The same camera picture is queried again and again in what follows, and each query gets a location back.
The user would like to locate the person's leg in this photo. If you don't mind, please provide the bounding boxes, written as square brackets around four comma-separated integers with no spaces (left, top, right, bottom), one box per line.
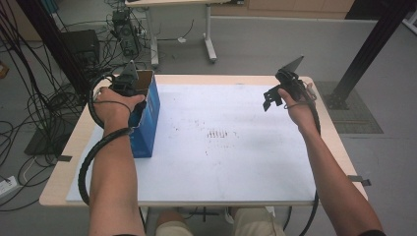
[154,208,195,236]
[230,206,287,236]

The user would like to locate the white desk with metal legs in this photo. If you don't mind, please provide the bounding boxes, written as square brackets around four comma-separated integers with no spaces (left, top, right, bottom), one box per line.
[125,0,246,69]

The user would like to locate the white power strip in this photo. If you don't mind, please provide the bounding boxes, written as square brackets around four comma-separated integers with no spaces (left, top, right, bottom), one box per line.
[0,175,20,199]

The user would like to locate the person's right hand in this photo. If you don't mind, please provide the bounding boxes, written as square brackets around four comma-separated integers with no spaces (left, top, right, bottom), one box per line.
[277,82,321,136]

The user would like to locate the person's left leg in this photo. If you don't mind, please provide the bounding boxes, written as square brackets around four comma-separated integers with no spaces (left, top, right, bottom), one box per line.
[154,208,195,236]

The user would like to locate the light wooden table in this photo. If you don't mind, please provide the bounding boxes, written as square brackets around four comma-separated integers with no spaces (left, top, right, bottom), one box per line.
[38,74,369,208]

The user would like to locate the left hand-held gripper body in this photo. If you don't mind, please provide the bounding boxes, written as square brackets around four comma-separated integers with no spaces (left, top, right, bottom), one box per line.
[108,60,141,97]

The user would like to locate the black table frame bar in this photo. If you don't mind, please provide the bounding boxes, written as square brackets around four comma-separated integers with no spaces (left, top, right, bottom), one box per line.
[188,206,220,224]

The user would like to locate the slanted black metal post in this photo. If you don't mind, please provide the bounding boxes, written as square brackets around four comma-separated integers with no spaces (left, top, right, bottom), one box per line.
[15,0,91,99]

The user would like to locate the person's right leg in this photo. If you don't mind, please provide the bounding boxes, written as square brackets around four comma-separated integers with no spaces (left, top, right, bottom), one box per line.
[230,206,287,236]

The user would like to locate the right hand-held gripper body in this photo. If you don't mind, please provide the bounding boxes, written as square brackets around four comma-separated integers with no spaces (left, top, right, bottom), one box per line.
[274,54,319,103]

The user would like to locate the black floor base plate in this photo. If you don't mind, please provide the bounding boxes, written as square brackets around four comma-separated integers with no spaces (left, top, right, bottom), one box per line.
[24,126,72,157]

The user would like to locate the wooden cabinet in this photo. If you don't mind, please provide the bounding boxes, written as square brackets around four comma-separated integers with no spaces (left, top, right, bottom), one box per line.
[210,0,357,20]

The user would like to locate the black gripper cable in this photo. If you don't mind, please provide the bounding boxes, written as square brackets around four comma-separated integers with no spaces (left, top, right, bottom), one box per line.
[77,74,135,207]
[283,89,323,236]

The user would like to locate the white table mat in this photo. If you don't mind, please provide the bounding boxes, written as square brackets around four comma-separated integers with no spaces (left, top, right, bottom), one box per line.
[65,83,317,203]

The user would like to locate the tangle of black floor cables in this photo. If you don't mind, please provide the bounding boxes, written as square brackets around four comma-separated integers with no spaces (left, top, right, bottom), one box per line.
[0,0,155,212]

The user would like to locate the person's right black sleeve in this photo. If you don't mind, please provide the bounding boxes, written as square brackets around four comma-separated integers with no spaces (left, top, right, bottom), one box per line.
[358,229,387,236]

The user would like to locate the black metal post with foot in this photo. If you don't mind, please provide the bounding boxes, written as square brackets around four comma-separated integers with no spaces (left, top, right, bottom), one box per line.
[324,0,417,110]

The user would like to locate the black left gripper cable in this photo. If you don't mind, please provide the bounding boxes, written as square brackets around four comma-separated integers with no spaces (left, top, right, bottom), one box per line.
[77,74,135,207]

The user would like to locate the black computer tower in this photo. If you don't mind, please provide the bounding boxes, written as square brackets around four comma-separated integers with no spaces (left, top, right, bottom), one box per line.
[111,9,143,57]

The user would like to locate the person's left hand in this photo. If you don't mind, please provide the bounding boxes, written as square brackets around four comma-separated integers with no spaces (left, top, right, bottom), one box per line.
[92,86,147,136]

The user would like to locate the black equipment case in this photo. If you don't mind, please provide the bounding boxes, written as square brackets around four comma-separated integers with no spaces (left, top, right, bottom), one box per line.
[60,29,101,72]

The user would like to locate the blue cardboard box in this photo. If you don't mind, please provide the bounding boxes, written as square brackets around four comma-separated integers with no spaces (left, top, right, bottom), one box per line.
[128,69,162,159]

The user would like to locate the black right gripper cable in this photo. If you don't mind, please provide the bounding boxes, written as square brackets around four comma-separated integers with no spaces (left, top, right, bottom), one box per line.
[283,89,323,236]

